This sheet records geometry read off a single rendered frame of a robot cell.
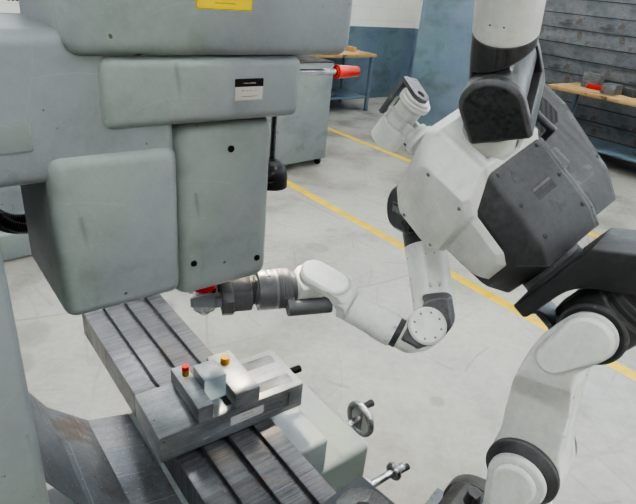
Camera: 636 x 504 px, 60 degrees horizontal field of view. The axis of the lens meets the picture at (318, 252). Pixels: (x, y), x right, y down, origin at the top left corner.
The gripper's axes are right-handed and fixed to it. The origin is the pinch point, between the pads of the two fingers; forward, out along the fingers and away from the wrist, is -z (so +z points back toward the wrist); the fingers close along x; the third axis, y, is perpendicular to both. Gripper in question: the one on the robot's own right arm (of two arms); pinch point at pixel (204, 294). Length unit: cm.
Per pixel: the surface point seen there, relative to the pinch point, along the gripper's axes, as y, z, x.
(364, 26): 6, 341, -833
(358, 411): 59, 48, -20
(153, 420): 24.4, -11.7, 8.6
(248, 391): 21.0, 8.4, 7.4
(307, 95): 47, 143, -448
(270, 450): 33.1, 12.4, 13.5
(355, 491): 12.0, 19.4, 43.8
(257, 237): -15.9, 9.5, 7.1
